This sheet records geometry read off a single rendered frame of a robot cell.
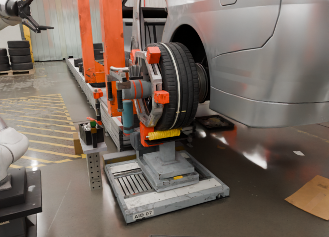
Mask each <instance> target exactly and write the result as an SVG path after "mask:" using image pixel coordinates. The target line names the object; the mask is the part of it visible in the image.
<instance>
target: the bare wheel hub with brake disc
mask: <svg viewBox="0 0 329 237"><path fill-rule="evenodd" d="M196 68H197V72H198V79H199V102H202V101H204V99H205V98H206V96H207V92H208V78H207V74H206V71H205V69H204V68H203V66H202V65H201V64H198V63H196Z"/></svg>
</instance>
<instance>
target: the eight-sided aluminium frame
mask: <svg viewBox="0 0 329 237"><path fill-rule="evenodd" d="M146 53H147V51H136V52H135V56H134V60H133V64H132V66H134V65H137V61H138V57H141V58H143V59H144V60H145V63H146V66H147V69H148V72H149V75H150V78H151V87H152V111H151V113H150V115H149V116H148V115H147V114H146V112H145V109H144V105H143V102H142V99H141V98H140V99H138V100H139V104H140V107H141V112H142V113H141V112H140V109H139V105H138V101H137V99H134V104H135V108H136V111H137V114H138V118H139V120H140V121H141V122H142V123H143V124H144V125H145V126H146V127H147V128H148V127H154V126H156V124H157V121H158V119H159V117H160V115H161V114H162V111H163V104H158V105H157V103H156V102H155V101H154V91H156V85H157V88H158V91H162V77H161V75H160V72H159V69H158V66H157V64H152V66H153V69H154V72H155V75H154V72H153V69H152V66H151V64H149V63H148V61H147V59H146Z"/></svg>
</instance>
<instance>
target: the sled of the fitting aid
mask: <svg viewBox="0 0 329 237"><path fill-rule="evenodd" d="M138 165H139V167H140V168H141V170H142V171H143V173H144V174H145V176H146V177H147V179H148V180H149V182H150V183H151V185H152V186H153V188H154V189H155V190H156V192H161V191H165V190H170V189H174V188H179V187H183V186H187V185H191V184H195V183H198V182H199V174H198V173H197V172H196V171H195V170H194V172H191V173H187V174H182V175H178V176H174V177H169V178H165V179H161V180H159V178H158V177H157V176H156V174H155V173H154V172H153V171H152V169H151V168H150V167H149V165H148V164H147V163H146V161H145V160H144V159H143V156H141V157H138Z"/></svg>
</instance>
